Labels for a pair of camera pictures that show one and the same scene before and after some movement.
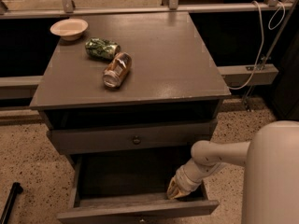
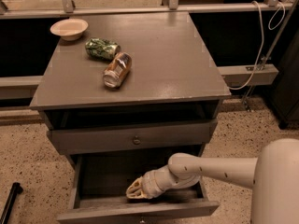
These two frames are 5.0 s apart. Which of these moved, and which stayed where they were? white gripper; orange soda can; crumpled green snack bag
Moved: white gripper
Stayed: crumpled green snack bag; orange soda can
